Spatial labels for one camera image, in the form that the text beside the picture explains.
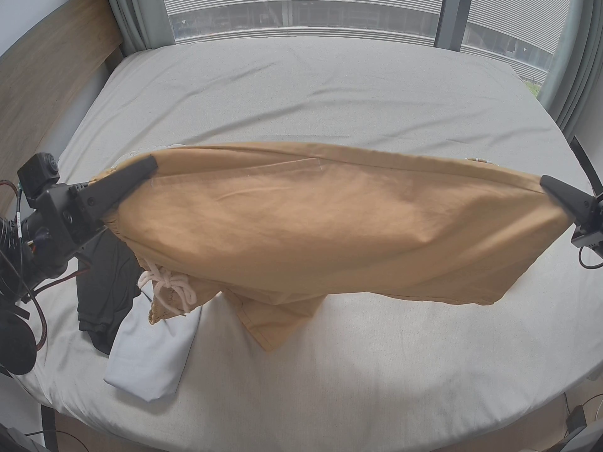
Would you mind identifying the black garment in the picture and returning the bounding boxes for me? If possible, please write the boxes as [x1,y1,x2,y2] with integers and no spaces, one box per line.
[77,231,143,355]

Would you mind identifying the tan shorts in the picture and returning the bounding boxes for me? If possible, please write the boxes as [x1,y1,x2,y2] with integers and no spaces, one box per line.
[92,142,573,353]

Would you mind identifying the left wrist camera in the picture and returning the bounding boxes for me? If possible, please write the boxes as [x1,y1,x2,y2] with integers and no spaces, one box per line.
[17,152,62,207]

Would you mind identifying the black cable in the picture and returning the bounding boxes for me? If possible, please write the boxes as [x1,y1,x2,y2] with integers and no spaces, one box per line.
[579,247,603,270]

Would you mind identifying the white garment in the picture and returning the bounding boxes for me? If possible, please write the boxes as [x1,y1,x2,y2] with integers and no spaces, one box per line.
[104,283,203,403]

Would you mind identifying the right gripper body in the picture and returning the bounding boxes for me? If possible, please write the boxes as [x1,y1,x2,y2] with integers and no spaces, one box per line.
[571,191,603,249]

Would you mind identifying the bed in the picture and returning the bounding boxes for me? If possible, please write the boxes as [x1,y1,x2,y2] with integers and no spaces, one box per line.
[0,0,603,444]

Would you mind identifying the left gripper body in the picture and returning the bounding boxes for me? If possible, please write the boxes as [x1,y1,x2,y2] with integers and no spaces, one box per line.
[34,182,108,262]

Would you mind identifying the grey-green curtain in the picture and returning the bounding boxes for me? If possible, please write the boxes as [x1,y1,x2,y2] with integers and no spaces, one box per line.
[100,0,178,65]
[537,0,603,134]

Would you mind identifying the small black box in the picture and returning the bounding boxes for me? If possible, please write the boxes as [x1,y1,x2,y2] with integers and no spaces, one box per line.
[565,406,589,435]

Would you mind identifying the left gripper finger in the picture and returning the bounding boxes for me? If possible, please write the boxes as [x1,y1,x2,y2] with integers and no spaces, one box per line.
[80,155,159,221]

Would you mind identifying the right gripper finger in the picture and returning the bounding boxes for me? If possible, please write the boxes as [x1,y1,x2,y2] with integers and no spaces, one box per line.
[540,174,597,228]

